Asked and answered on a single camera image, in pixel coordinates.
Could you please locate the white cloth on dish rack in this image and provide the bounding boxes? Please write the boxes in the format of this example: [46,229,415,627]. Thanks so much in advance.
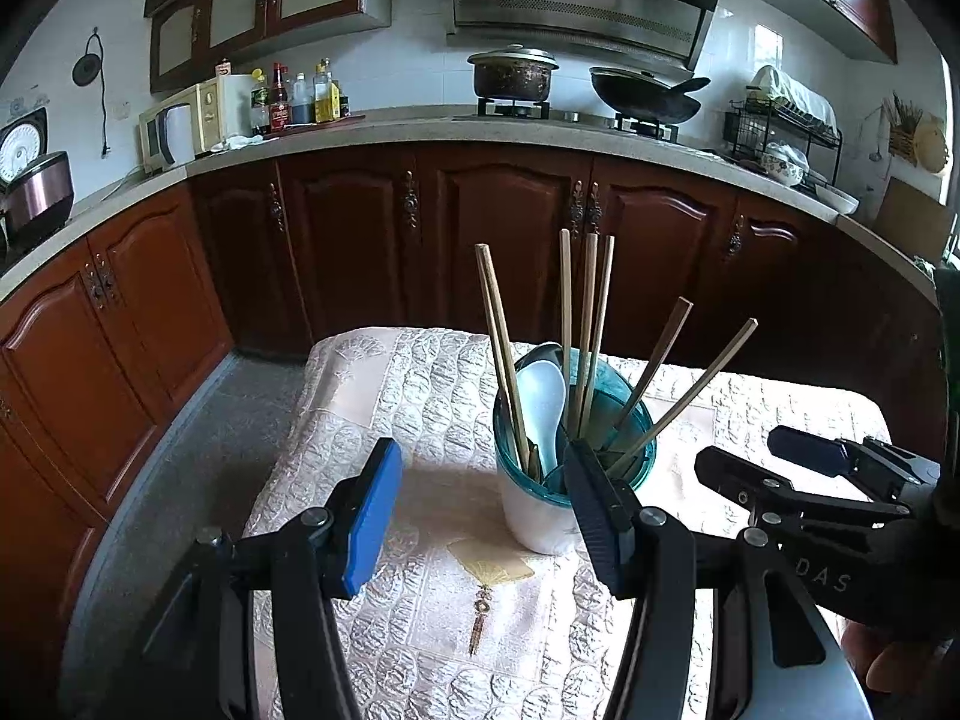
[750,65,837,132]

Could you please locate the white and teal utensil holder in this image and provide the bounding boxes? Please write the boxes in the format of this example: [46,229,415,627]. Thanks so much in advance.
[493,349,658,554]

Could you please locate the green bottle with yellow cap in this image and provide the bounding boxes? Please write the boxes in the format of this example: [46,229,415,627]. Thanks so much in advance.
[251,69,272,136]

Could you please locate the stone kitchen countertop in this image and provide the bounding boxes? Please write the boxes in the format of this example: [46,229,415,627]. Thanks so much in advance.
[0,105,943,308]

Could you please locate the black wire dish rack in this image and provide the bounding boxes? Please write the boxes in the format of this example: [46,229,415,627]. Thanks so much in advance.
[724,101,843,182]

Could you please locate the white ceramic spoon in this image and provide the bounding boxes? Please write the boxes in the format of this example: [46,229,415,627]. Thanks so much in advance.
[516,360,568,470]

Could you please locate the wall cabinet with glass doors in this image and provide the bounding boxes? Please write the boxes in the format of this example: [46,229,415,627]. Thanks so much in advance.
[144,0,395,95]

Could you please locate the dark wooden lower cabinets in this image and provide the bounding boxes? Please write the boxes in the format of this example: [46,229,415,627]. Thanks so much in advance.
[0,146,946,691]

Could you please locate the wooden cutting board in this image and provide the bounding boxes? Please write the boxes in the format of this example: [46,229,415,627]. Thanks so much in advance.
[874,176,958,263]

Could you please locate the person's right hand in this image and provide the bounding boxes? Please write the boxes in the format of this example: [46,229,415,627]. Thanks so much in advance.
[861,634,960,720]

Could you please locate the dark cooking pot with lid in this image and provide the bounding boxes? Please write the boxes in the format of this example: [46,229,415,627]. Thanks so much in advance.
[466,45,560,102]

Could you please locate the bundle of wooden chopsticks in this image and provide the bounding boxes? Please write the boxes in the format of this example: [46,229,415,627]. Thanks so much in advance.
[474,231,760,481]

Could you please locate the patterned ceramic bowl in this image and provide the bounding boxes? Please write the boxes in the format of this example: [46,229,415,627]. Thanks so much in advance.
[761,142,811,187]

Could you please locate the red label sauce bottle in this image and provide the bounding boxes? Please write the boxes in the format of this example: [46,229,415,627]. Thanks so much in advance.
[270,64,293,132]

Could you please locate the black wok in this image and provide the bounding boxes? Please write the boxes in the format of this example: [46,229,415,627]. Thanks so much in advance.
[589,66,712,125]

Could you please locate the cream microwave oven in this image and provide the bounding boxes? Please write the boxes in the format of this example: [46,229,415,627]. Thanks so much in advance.
[137,82,226,175]

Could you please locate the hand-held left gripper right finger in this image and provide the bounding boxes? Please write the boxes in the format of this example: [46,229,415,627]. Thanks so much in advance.
[562,439,876,720]

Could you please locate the gas stove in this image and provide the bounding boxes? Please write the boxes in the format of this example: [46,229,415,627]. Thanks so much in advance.
[454,97,683,142]

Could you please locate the round black wall item with cord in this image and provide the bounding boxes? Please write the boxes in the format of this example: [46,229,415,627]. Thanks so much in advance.
[73,28,113,158]

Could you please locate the white shallow dish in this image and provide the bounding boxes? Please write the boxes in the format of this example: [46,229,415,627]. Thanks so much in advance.
[814,184,860,215]

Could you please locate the steel range hood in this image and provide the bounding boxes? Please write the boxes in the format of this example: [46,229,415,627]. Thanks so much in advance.
[439,0,732,68]

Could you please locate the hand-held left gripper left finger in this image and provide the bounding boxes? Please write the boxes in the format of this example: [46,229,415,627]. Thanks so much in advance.
[139,436,406,720]

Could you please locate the wooden tray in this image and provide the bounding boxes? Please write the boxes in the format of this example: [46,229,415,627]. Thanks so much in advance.
[268,112,367,136]

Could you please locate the rice cooker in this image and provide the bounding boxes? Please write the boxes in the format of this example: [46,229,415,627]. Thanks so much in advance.
[0,106,76,248]

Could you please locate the wall basket with sticks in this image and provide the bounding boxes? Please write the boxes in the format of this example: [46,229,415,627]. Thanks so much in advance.
[881,94,923,163]

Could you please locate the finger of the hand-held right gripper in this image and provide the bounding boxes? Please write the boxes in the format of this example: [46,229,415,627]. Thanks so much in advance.
[694,446,914,541]
[766,425,940,500]

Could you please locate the round straw pot mat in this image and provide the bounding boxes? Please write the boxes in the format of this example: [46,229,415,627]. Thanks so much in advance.
[915,116,950,173]

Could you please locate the beige quilted tablecloth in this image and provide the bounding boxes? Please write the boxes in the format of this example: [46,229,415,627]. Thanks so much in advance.
[240,326,893,720]

